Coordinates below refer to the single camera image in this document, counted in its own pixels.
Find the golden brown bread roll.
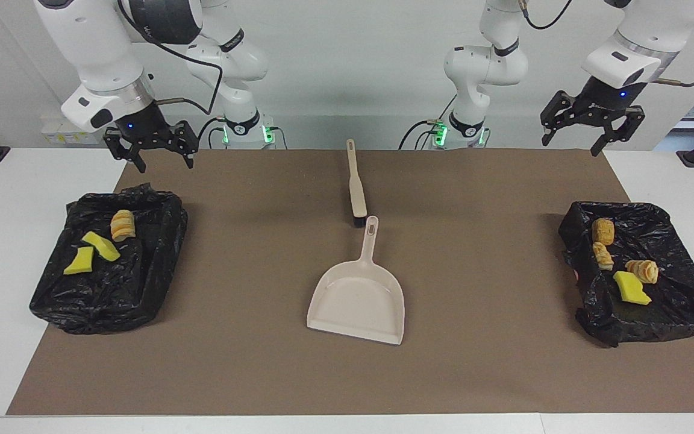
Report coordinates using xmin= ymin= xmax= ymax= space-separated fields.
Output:
xmin=592 ymin=218 xmax=616 ymax=246

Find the dark gripper cable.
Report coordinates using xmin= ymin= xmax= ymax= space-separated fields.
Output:
xmin=117 ymin=0 xmax=225 ymax=116
xmin=519 ymin=0 xmax=694 ymax=89

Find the small yellow sponge piece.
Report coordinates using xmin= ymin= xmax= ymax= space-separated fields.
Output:
xmin=63 ymin=246 xmax=95 ymax=275

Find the black bag lined bin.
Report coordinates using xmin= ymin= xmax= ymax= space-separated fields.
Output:
xmin=29 ymin=184 xmax=189 ymax=335
xmin=559 ymin=201 xmax=694 ymax=348

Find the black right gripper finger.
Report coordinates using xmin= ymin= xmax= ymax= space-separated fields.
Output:
xmin=104 ymin=130 xmax=146 ymax=174
xmin=166 ymin=121 xmax=199 ymax=169

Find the white power strip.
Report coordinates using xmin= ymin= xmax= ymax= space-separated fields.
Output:
xmin=41 ymin=115 xmax=107 ymax=145

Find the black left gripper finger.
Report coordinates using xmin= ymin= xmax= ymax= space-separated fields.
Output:
xmin=591 ymin=106 xmax=646 ymax=157
xmin=540 ymin=90 xmax=589 ymax=147

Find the brown table mat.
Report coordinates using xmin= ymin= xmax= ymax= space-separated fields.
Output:
xmin=7 ymin=149 xmax=694 ymax=415

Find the dark right gripper cable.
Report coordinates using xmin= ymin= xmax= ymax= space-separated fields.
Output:
xmin=117 ymin=0 xmax=225 ymax=116

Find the dark left gripper cable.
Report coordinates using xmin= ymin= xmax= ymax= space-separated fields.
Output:
xmin=519 ymin=0 xmax=694 ymax=89

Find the striped croissant bread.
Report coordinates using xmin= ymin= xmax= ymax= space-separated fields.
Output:
xmin=625 ymin=259 xmax=660 ymax=285
xmin=110 ymin=209 xmax=137 ymax=243

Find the beige hand brush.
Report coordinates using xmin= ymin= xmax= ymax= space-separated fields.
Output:
xmin=346 ymin=139 xmax=367 ymax=228

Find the pale pastry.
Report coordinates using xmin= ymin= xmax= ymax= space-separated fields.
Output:
xmin=592 ymin=242 xmax=614 ymax=271

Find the notched yellow sponge piece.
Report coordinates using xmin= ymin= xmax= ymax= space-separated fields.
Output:
xmin=81 ymin=231 xmax=122 ymax=262

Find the beige plastic dustpan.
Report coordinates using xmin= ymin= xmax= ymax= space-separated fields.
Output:
xmin=307 ymin=216 xmax=406 ymax=346

